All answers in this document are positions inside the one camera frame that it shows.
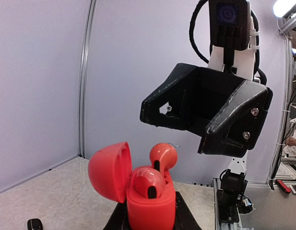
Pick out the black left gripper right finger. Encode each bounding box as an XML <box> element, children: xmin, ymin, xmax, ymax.
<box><xmin>174</xmin><ymin>192</ymin><xmax>202</xmax><ymax>230</ymax></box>

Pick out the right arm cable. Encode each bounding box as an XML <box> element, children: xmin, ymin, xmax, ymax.
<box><xmin>188</xmin><ymin>0</ymin><xmax>268</xmax><ymax>84</ymax></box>

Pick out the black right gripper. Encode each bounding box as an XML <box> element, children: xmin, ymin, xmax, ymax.
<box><xmin>140</xmin><ymin>63</ymin><xmax>273</xmax><ymax>157</ymax></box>

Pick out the red round object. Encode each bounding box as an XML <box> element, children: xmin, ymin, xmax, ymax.
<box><xmin>88</xmin><ymin>142</ymin><xmax>176</xmax><ymax>230</ymax></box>

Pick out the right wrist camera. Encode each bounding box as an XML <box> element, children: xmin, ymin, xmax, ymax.
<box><xmin>208</xmin><ymin>0</ymin><xmax>258</xmax><ymax>80</ymax></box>

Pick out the red earbud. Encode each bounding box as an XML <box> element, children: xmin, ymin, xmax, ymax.
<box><xmin>132</xmin><ymin>166</ymin><xmax>166</xmax><ymax>199</ymax></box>
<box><xmin>149</xmin><ymin>143</ymin><xmax>178</xmax><ymax>175</ymax></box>

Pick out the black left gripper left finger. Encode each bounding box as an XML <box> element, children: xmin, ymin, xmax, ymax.
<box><xmin>103</xmin><ymin>202</ymin><xmax>129</xmax><ymax>230</ymax></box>

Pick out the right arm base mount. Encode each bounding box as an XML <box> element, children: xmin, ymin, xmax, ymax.
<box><xmin>213</xmin><ymin>178</ymin><xmax>254</xmax><ymax>230</ymax></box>

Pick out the black earbud charging case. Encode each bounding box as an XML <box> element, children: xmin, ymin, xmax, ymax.
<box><xmin>27</xmin><ymin>218</ymin><xmax>44</xmax><ymax>230</ymax></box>

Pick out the right aluminium frame post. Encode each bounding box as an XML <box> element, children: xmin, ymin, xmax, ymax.
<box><xmin>78</xmin><ymin>0</ymin><xmax>98</xmax><ymax>158</ymax></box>

